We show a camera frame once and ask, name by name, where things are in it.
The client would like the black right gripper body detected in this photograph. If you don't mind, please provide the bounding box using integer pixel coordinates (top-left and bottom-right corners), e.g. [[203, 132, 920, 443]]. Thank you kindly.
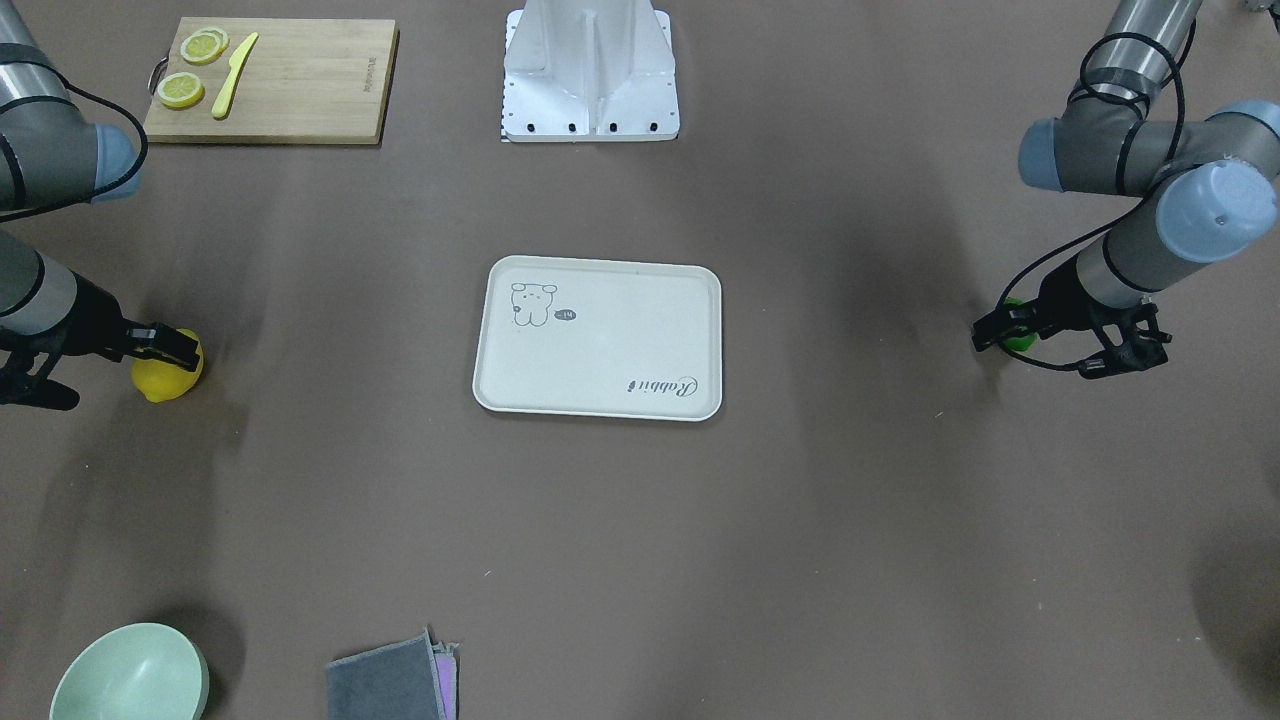
[[45, 275, 134, 363]]

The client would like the mint green bowl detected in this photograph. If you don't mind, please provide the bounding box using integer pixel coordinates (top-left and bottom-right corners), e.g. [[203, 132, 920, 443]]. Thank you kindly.
[[47, 623, 211, 719]]

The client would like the bamboo cutting board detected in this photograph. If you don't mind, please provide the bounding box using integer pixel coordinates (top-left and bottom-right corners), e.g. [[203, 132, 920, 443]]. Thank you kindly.
[[143, 15, 399, 146]]

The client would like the yellow plastic knife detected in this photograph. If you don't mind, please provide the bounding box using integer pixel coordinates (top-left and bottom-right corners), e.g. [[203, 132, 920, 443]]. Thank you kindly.
[[211, 32, 260, 120]]

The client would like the green lime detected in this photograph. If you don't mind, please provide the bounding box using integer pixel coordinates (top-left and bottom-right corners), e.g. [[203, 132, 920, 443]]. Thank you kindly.
[[998, 297, 1039, 354]]

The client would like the lower lemon slice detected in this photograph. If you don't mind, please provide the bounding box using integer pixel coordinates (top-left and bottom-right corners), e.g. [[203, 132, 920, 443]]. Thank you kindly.
[[154, 72, 206, 110]]

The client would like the grey folded cloth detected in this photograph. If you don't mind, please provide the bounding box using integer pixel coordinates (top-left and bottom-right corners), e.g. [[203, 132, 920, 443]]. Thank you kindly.
[[325, 632, 444, 719]]

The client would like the yellow lemon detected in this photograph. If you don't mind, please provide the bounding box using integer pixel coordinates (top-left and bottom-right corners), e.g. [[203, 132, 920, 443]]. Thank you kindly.
[[131, 328, 205, 404]]

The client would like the lemon slice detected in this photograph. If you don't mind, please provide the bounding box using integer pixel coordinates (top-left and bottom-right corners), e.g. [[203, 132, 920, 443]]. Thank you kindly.
[[154, 72, 206, 110], [179, 26, 229, 67]]

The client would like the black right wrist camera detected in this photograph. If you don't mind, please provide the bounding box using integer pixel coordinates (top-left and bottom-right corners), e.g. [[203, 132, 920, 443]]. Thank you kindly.
[[1, 348, 81, 411]]

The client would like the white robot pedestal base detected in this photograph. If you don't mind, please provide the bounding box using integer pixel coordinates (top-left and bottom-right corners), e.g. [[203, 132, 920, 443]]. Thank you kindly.
[[500, 1, 681, 143]]

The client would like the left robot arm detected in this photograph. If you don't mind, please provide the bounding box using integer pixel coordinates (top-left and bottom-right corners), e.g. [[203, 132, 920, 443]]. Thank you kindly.
[[972, 1, 1279, 378]]

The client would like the upper lemon slice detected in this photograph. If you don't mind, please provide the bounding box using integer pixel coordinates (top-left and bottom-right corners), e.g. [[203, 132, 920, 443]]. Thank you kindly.
[[179, 26, 229, 67]]

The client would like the white rabbit tray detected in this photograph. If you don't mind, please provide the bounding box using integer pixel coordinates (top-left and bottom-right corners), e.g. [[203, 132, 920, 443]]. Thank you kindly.
[[472, 255, 724, 423]]

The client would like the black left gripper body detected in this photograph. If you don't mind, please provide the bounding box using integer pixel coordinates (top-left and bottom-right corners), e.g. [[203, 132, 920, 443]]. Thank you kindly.
[[1036, 258, 1132, 341]]

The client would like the purple cloth under grey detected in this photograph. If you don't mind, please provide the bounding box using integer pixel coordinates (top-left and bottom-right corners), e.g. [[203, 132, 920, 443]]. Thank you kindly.
[[431, 643, 460, 720]]

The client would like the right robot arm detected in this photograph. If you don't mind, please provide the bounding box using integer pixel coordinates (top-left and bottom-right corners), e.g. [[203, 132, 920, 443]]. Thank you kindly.
[[1, 1, 201, 373]]

